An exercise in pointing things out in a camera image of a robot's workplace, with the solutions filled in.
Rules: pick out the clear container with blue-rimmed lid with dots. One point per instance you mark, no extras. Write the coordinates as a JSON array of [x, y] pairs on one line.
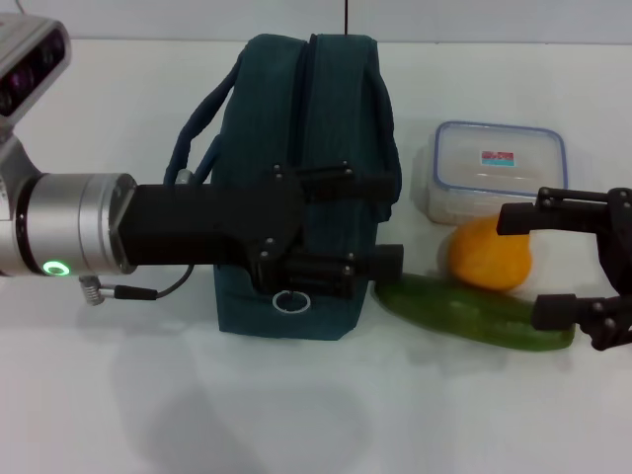
[[494, 143]]

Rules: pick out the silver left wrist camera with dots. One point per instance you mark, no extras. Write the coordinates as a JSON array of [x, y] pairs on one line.
[[29, 64]]

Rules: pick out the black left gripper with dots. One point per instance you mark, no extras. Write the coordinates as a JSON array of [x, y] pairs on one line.
[[197, 222]]

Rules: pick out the orange yellow pear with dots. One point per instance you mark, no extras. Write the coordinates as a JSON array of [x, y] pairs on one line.
[[489, 261]]

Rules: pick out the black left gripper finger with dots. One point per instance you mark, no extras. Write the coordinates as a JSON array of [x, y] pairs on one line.
[[355, 187]]

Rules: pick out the green cucumber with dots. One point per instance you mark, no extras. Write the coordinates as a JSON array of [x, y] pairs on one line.
[[444, 306]]

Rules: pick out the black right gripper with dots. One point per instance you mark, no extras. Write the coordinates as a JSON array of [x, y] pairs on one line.
[[619, 237]]

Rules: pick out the teal insulated lunch bag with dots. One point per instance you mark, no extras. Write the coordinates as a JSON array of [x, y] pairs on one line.
[[257, 108]]

